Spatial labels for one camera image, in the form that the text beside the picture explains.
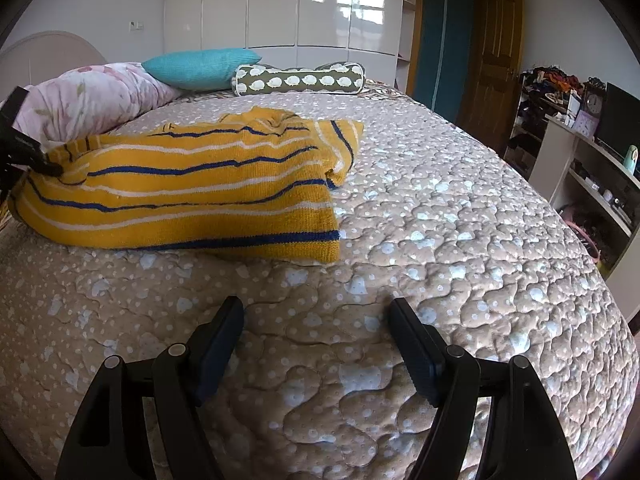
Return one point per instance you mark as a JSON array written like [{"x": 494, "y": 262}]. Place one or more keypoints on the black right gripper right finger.
[{"x": 524, "y": 438}]

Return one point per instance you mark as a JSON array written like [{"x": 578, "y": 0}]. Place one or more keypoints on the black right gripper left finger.
[{"x": 108, "y": 439}]

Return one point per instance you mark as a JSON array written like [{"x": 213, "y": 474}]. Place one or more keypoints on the yellow striped knit sweater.
[{"x": 255, "y": 184}]

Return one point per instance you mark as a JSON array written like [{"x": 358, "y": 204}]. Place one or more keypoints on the pink floral duvet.
[{"x": 90, "y": 100}]

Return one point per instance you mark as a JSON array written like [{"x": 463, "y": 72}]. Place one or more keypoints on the round beige headboard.
[{"x": 43, "y": 56}]

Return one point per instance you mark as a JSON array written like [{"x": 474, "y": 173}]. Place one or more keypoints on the teal pillow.
[{"x": 199, "y": 70}]

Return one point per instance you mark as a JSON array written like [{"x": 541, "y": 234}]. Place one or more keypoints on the beige dotted quilted bedspread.
[{"x": 316, "y": 387}]

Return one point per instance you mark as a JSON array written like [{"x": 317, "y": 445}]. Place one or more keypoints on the white shelf desk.
[{"x": 576, "y": 174}]

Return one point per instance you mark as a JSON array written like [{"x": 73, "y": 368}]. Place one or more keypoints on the white glossy wardrobe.
[{"x": 300, "y": 33}]

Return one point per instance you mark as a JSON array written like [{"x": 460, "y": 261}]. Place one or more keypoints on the small desk clock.
[{"x": 590, "y": 110}]

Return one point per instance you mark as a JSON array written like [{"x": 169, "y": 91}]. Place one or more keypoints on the black monitor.
[{"x": 619, "y": 125}]

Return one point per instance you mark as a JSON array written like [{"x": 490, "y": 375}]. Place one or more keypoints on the olive white-patterned bolster pillow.
[{"x": 332, "y": 78}]

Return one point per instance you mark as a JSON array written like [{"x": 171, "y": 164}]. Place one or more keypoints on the brown wooden door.
[{"x": 492, "y": 87}]

